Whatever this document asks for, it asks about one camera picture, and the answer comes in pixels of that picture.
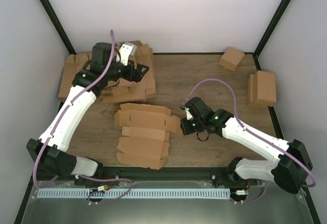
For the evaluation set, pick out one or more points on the stack of flat cardboard blanks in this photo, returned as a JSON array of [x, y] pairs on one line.
[[123, 91]]

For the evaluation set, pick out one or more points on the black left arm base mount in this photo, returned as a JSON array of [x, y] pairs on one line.
[[90, 181]]

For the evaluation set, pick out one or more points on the black aluminium frame rail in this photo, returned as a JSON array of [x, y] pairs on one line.
[[165, 173]]

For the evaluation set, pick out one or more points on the brown cardboard box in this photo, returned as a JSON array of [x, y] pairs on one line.
[[145, 136]]

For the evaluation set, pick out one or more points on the black left corner frame post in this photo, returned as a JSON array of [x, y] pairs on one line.
[[57, 25]]

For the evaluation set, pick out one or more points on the small folded cardboard box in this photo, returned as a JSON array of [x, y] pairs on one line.
[[231, 58]]

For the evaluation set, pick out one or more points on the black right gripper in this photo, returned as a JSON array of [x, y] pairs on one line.
[[186, 128]]

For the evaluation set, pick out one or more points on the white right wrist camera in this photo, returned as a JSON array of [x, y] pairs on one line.
[[188, 114]]

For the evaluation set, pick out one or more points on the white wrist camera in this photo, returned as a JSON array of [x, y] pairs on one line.
[[188, 114], [127, 49]]

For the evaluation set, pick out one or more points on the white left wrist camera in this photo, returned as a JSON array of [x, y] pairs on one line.
[[127, 49]]

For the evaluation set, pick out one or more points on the black right corner frame post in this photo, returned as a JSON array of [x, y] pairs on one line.
[[271, 26]]

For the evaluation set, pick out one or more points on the light blue slotted cable duct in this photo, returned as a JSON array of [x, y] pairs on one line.
[[157, 193]]

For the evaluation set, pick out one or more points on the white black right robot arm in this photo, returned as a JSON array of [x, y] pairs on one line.
[[287, 164]]

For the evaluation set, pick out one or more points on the large folded cardboard box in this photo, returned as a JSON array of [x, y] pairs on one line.
[[261, 89]]

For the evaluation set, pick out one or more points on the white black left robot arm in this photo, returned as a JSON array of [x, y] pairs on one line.
[[107, 64]]

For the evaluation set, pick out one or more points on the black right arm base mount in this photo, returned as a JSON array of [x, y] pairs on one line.
[[227, 176]]

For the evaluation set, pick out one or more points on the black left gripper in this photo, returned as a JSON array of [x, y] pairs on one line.
[[137, 76]]

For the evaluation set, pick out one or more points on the black corner frame post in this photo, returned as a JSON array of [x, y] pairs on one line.
[[271, 26], [57, 25]]

